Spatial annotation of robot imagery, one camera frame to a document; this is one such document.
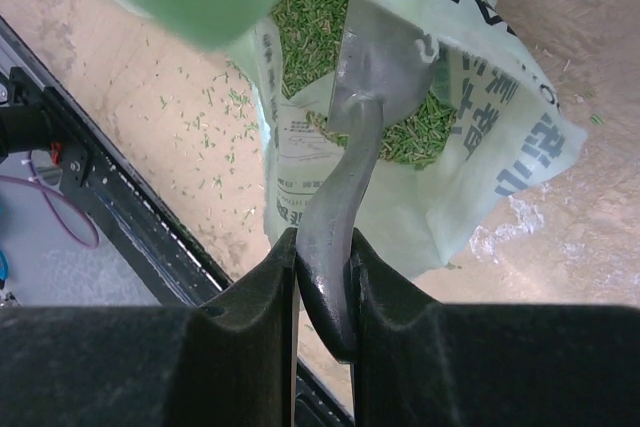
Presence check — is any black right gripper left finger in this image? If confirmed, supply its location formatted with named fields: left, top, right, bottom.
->
left=1, top=229, right=298, bottom=426

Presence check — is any green litter pellets pile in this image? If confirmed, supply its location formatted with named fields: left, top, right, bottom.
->
left=271, top=0, right=455, bottom=170

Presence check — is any green cat litter bag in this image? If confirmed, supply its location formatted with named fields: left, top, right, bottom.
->
left=114, top=0, right=586, bottom=278

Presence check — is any silver metal scoop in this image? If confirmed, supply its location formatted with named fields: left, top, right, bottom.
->
left=296, top=0, right=439, bottom=363

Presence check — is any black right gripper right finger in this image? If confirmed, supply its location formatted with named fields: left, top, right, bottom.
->
left=352, top=233, right=639, bottom=426

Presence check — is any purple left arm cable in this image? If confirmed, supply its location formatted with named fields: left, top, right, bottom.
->
left=0, top=149, right=101, bottom=251

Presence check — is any blue plastic object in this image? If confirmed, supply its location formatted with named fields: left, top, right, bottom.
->
left=0, top=251, right=9, bottom=289

